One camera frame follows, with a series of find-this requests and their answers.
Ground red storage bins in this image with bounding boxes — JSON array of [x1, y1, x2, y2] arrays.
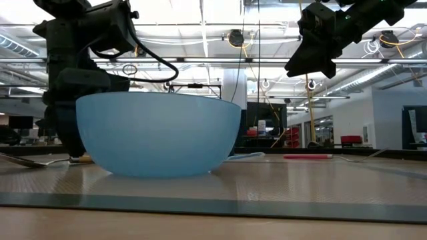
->
[[285, 127, 300, 149]]

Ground black cylindrical cup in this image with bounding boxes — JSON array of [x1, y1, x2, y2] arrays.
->
[[229, 126, 238, 157]]

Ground dark wall display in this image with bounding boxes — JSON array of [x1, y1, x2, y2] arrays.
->
[[402, 105, 427, 150]]

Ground red box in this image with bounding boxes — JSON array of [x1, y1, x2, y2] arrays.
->
[[340, 135, 363, 146]]

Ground black hanging cable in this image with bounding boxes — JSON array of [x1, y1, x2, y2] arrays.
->
[[256, 0, 262, 104], [230, 0, 247, 105]]

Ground white square column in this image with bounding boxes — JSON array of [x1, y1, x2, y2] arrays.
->
[[222, 68, 248, 107]]

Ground red-handled metal fork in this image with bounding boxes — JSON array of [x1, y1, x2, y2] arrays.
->
[[283, 148, 390, 163]]

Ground black metal station frame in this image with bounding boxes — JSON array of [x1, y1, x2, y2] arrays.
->
[[167, 83, 223, 100]]

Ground yellow hanging cable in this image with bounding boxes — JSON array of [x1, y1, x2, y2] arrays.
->
[[299, 0, 317, 145]]

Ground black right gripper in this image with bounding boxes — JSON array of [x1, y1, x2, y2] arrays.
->
[[285, 3, 362, 80]]

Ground small dark monitor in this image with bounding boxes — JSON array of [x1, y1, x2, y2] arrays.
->
[[8, 115, 34, 130]]

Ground light blue bowl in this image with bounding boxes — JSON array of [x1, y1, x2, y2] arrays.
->
[[75, 91, 242, 178]]

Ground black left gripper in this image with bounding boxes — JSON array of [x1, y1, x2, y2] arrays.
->
[[42, 18, 131, 159]]

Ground woven placemat with dark border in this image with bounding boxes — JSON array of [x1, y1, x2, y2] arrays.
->
[[0, 159, 427, 225]]

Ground large black monitor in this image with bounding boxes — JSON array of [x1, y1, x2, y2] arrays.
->
[[246, 102, 288, 138]]

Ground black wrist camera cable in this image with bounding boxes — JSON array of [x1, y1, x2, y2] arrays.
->
[[89, 25, 180, 84]]

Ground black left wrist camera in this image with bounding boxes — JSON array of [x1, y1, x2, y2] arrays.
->
[[85, 0, 140, 56]]

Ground black ceiling cable reel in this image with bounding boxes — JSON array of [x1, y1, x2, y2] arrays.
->
[[379, 29, 400, 49], [228, 29, 245, 48]]

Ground black cable loop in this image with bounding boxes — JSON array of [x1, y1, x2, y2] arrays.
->
[[121, 63, 138, 76]]

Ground yellow-handled metal spoon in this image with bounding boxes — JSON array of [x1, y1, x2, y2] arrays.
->
[[0, 152, 95, 169]]

